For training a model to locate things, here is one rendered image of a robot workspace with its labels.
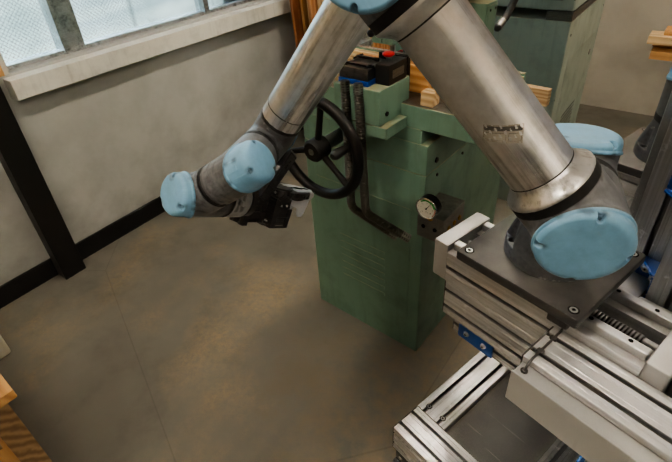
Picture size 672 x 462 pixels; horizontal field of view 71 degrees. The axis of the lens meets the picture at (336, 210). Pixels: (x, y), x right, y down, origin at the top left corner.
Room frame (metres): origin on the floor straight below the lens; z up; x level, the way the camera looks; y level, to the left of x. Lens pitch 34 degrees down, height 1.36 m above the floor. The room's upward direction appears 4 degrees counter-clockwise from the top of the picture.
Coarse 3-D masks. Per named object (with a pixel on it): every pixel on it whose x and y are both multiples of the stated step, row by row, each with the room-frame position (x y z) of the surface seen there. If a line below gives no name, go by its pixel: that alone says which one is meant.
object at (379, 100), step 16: (400, 80) 1.13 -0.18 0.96; (336, 96) 1.14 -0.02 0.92; (352, 96) 1.11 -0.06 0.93; (368, 96) 1.08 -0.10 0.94; (384, 96) 1.07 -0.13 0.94; (400, 96) 1.13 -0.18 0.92; (352, 112) 1.11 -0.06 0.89; (368, 112) 1.08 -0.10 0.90; (384, 112) 1.07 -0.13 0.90; (400, 112) 1.13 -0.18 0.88
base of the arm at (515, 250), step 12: (516, 216) 0.65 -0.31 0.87; (516, 228) 0.63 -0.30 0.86; (516, 240) 0.61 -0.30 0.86; (528, 240) 0.59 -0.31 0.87; (516, 252) 0.59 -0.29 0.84; (528, 252) 0.58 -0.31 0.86; (516, 264) 0.59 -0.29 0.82; (528, 264) 0.57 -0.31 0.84; (540, 276) 0.55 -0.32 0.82; (552, 276) 0.55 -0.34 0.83
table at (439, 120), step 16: (416, 96) 1.16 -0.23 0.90; (416, 112) 1.10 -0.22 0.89; (432, 112) 1.07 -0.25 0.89; (448, 112) 1.05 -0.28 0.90; (368, 128) 1.08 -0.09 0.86; (384, 128) 1.05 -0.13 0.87; (400, 128) 1.09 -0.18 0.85; (416, 128) 1.10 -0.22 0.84; (432, 128) 1.07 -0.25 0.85; (448, 128) 1.04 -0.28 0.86
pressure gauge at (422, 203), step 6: (420, 198) 1.01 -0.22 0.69; (426, 198) 1.00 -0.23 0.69; (432, 198) 1.00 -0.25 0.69; (420, 204) 1.01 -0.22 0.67; (426, 204) 1.00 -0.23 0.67; (432, 204) 0.99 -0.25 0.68; (438, 204) 0.99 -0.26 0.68; (420, 210) 1.01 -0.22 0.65; (426, 210) 1.00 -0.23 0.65; (432, 210) 0.99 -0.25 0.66; (438, 210) 0.99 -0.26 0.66; (426, 216) 1.00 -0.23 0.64; (432, 216) 0.99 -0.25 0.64
